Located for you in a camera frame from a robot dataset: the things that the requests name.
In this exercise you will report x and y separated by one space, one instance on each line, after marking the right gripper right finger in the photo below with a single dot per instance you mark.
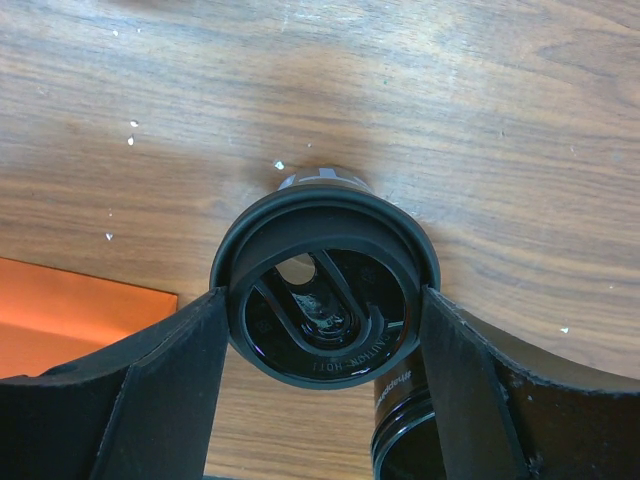
506 409

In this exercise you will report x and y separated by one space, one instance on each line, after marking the black coffee cup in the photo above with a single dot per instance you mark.
405 444
327 175

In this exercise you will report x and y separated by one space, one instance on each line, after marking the black lid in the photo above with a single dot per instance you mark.
324 285

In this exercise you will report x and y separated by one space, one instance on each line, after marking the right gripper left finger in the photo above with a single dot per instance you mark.
141 408

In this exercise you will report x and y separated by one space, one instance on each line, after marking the orange paper bag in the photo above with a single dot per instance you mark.
51 316

